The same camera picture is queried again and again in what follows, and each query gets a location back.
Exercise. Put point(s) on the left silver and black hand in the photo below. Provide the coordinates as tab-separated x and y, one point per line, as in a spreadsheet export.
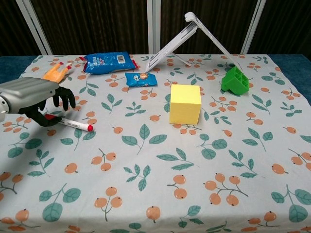
29	93

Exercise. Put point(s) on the white marker with red cap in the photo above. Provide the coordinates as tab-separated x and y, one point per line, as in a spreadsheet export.
75	124

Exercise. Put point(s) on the yellow cube block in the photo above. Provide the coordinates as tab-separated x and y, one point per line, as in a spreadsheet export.
185	106

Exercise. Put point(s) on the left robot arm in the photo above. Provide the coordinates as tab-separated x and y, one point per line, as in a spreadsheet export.
3	108

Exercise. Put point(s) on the floral leaf and berry tablecloth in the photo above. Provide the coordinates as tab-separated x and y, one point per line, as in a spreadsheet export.
155	170

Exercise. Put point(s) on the orange rubber chicken toy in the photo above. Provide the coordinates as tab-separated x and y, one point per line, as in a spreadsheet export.
56	72

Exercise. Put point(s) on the large blue snack bag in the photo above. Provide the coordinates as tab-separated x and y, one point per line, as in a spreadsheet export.
107	61

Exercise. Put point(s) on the dark brown curtain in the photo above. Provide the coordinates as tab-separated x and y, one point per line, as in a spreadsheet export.
97	24

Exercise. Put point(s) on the small blue snack packet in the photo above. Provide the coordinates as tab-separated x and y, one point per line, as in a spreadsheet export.
141	79

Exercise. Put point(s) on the white folding stand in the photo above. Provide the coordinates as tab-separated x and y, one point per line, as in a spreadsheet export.
213	36

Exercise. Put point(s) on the green plastic building block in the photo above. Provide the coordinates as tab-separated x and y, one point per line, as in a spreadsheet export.
234	82

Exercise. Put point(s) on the white slanted frame post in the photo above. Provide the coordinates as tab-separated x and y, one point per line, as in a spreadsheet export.
36	26
252	24

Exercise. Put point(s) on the white upright frame post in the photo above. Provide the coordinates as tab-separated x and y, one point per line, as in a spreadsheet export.
153	24

